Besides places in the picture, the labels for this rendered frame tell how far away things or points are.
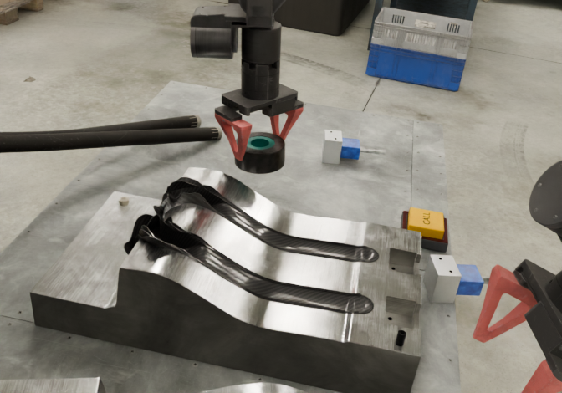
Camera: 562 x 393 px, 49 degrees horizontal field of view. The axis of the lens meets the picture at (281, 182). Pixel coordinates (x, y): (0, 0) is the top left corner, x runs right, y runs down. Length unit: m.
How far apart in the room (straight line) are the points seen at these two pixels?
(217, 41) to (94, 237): 0.34
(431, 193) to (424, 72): 2.84
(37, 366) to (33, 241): 0.27
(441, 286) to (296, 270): 0.24
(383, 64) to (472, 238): 1.75
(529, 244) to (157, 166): 1.83
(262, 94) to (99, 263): 0.33
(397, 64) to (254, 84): 3.18
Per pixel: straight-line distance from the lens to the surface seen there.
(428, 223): 1.09
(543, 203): 0.51
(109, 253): 0.92
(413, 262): 0.93
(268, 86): 0.90
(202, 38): 0.88
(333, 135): 1.29
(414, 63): 4.04
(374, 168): 1.30
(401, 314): 0.85
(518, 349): 2.20
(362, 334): 0.77
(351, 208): 1.15
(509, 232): 2.75
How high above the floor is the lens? 1.42
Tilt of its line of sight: 31 degrees down
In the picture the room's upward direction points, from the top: 6 degrees clockwise
